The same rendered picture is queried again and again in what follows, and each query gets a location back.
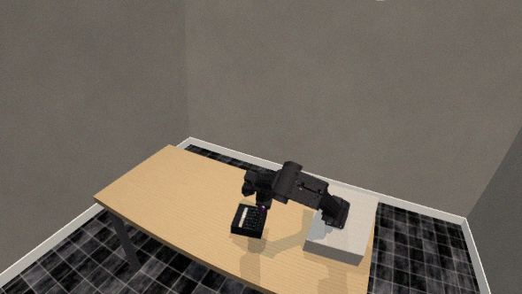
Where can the black lighting desk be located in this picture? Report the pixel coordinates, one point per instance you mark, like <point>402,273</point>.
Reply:
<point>245,217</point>

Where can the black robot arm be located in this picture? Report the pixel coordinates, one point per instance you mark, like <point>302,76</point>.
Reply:
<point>287,182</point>

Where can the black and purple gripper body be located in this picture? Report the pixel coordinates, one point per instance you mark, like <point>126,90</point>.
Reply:
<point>267,201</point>

